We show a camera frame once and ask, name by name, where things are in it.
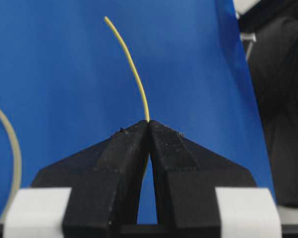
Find black left gripper left finger free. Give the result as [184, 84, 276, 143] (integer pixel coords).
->
[31, 120, 149, 238]

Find black left gripper right finger holding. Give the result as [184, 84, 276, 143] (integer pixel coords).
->
[148, 120, 257, 238]

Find yellow solder wire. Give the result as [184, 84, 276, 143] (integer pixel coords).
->
[0, 16, 151, 224]

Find blue tape strip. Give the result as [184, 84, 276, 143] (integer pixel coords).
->
[0, 0, 276, 225]

